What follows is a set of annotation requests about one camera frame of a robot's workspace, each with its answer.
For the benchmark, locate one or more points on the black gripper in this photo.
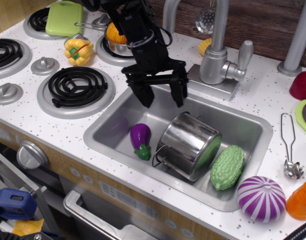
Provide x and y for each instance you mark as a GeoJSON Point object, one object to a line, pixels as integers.
{"type": "Point", "coordinates": [154, 66]}

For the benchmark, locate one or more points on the stainless steel pot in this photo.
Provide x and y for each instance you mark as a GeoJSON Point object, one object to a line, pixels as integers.
{"type": "Point", "coordinates": [188, 146]}

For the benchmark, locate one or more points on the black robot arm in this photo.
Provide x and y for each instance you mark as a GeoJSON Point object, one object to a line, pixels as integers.
{"type": "Point", "coordinates": [134, 20]}

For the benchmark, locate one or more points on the grey metal sink basin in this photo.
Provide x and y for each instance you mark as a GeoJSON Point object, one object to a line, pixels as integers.
{"type": "Point", "coordinates": [110, 135]}

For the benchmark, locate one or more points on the purple toy eggplant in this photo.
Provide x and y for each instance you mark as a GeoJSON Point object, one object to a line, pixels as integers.
{"type": "Point", "coordinates": [140, 135]}

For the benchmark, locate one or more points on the small steel saucepan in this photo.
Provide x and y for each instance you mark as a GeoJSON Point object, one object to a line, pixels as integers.
{"type": "Point", "coordinates": [119, 49]}

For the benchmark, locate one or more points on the silver toy faucet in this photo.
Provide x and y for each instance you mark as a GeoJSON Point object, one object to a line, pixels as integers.
{"type": "Point", "coordinates": [216, 76]}

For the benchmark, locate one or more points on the yellow toy corn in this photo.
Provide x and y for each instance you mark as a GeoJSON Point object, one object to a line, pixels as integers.
{"type": "Point", "coordinates": [203, 46]}

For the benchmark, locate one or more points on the orange toy pumpkin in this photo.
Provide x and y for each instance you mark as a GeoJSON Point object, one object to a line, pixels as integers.
{"type": "Point", "coordinates": [112, 34]}

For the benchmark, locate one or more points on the hanging metal slotted spoon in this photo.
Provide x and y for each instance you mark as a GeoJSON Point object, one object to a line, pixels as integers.
{"type": "Point", "coordinates": [205, 19]}

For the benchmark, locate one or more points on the front black stove burner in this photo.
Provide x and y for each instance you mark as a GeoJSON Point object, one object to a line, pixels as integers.
{"type": "Point", "coordinates": [75, 92]}

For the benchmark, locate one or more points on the black stove burner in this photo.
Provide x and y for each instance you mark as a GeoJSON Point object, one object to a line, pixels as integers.
{"type": "Point", "coordinates": [14, 57]}
{"type": "Point", "coordinates": [75, 92]}

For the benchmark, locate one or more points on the yellow toy bell pepper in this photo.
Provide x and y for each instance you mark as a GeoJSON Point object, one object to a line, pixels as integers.
{"type": "Point", "coordinates": [78, 51]}

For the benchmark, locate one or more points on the green toy bitter melon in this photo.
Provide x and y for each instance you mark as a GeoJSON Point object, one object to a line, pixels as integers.
{"type": "Point", "coordinates": [227, 168]}

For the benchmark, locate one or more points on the green cutting board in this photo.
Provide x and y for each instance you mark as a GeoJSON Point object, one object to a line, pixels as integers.
{"type": "Point", "coordinates": [62, 17]}

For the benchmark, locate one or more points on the red toy pepper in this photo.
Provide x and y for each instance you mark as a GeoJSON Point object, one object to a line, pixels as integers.
{"type": "Point", "coordinates": [298, 88]}

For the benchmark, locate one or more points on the back left stove burner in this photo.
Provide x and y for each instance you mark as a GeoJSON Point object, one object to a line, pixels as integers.
{"type": "Point", "coordinates": [35, 26]}

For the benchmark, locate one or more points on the green plate with metal bowl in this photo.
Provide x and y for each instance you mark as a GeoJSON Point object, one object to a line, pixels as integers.
{"type": "Point", "coordinates": [300, 112]}

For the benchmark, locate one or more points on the silver oven front knob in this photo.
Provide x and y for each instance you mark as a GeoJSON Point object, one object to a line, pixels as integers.
{"type": "Point", "coordinates": [30, 156]}

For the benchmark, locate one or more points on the purple striped toy onion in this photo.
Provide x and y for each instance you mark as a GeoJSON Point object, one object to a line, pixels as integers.
{"type": "Point", "coordinates": [261, 199]}

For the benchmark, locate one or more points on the metal pasta server utensil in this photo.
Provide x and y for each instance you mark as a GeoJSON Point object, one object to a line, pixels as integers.
{"type": "Point", "coordinates": [291, 169]}

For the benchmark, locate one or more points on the left black stove burner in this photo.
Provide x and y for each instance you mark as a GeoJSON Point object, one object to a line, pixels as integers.
{"type": "Point", "coordinates": [14, 57]}

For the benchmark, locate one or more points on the orange toy carrot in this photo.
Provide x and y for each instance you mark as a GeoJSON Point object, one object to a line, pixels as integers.
{"type": "Point", "coordinates": [296, 204]}

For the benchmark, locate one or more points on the blue clamp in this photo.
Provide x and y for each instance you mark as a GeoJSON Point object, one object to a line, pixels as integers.
{"type": "Point", "coordinates": [16, 204]}

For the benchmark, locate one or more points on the yellow cloth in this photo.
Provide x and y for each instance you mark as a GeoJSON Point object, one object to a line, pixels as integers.
{"type": "Point", "coordinates": [27, 227]}

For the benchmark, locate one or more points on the grey vertical post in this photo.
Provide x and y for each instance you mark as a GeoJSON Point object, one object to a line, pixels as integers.
{"type": "Point", "coordinates": [291, 65]}

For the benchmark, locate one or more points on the silver oven door handle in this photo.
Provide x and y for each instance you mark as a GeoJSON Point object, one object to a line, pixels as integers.
{"type": "Point", "coordinates": [95, 223]}

